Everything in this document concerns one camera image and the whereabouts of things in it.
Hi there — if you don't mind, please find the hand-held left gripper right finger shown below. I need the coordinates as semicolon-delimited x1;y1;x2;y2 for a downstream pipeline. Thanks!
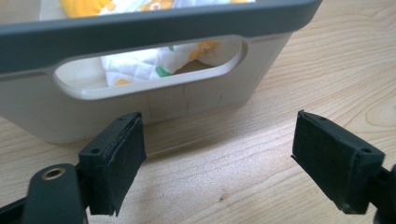
290;109;387;216

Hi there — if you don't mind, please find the white quilted cloth yellow print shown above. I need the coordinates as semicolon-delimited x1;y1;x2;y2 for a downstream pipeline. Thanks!
59;0;257;88

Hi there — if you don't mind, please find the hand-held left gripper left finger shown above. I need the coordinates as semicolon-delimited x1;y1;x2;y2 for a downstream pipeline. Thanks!
78;111;148;217

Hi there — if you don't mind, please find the beige basket with grey rim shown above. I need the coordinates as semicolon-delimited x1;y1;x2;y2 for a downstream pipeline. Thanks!
0;0;323;145

